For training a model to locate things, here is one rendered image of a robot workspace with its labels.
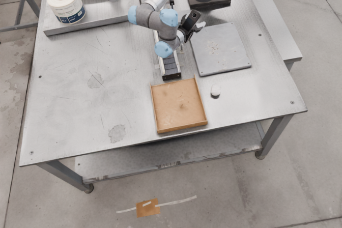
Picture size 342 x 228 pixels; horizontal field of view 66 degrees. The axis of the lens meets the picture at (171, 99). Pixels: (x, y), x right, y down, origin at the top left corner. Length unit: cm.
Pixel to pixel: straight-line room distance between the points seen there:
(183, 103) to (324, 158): 134
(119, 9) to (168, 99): 78
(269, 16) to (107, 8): 109
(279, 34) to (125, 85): 99
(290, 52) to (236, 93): 43
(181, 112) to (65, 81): 73
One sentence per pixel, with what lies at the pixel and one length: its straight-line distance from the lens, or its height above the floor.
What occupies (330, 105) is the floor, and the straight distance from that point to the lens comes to 263.
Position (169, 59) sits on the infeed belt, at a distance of 155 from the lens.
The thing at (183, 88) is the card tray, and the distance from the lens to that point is 148.
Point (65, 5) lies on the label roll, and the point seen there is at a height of 102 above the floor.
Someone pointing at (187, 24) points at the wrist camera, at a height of 120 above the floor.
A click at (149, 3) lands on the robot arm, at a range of 120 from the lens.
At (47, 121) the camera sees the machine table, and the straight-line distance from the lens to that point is 161.
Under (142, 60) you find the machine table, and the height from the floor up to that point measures 83.
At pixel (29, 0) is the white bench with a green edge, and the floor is 48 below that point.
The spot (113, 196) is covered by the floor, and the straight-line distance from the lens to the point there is 220.
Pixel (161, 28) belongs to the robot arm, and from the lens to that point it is 111.
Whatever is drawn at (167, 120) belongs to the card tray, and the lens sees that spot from 139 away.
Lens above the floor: 207
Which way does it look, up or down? 59 degrees down
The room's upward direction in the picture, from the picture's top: 10 degrees counter-clockwise
